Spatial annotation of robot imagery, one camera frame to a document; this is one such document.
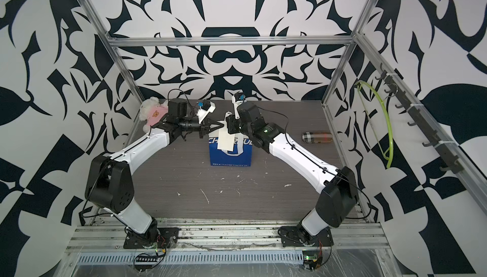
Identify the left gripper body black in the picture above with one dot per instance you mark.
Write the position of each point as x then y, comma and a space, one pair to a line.
194, 126

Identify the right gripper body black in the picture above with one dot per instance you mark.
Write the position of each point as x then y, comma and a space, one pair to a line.
238, 125

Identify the white paper receipt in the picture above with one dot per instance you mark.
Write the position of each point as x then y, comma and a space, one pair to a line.
226, 140

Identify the blue white paper bag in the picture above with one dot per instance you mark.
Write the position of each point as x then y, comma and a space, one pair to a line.
240, 156

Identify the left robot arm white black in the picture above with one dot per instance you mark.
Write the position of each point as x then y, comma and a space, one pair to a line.
110, 179

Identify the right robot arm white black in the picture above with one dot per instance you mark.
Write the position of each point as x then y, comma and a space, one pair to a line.
337, 187

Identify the white teddy bear pink shirt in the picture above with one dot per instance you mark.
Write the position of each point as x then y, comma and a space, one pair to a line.
151, 112

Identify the plaid glasses case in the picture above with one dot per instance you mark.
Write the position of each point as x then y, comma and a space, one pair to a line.
317, 137

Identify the black electronics board left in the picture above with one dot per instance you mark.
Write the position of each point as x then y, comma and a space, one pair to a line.
143, 262

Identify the electronics board right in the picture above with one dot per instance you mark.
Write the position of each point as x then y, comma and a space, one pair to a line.
311, 261

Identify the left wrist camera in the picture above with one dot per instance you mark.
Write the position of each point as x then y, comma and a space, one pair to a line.
205, 107

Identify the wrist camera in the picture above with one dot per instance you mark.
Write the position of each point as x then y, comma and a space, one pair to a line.
205, 107
238, 99

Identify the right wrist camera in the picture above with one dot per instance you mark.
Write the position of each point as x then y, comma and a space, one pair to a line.
238, 99

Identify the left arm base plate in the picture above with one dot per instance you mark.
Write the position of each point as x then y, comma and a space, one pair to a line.
162, 238

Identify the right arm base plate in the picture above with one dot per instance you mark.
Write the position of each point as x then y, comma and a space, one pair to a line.
297, 236

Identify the grey wall hook rack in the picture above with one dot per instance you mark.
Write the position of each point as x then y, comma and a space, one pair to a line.
421, 118

